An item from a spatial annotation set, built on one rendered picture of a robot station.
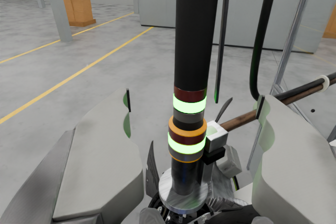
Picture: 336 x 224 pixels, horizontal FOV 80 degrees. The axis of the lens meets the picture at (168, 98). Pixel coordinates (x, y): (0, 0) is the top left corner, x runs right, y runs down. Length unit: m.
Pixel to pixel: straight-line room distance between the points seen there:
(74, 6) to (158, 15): 3.06
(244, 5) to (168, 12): 2.90
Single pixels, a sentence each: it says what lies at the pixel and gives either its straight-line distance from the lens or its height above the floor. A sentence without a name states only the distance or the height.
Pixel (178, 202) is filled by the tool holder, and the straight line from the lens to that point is 0.30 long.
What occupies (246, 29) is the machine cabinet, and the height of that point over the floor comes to 0.49.
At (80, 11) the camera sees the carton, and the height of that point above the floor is 0.51.
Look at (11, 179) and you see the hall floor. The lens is 2.62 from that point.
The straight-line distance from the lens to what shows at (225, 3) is 0.18.
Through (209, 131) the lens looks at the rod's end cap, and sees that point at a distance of 0.26.
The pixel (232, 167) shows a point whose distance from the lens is 0.79.
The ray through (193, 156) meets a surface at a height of 1.55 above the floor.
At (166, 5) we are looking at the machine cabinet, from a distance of 7.65.
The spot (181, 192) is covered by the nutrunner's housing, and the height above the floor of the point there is 1.47.
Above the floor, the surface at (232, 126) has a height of 1.55.
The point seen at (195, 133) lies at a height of 1.58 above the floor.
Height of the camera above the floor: 1.72
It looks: 32 degrees down
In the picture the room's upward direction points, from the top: straight up
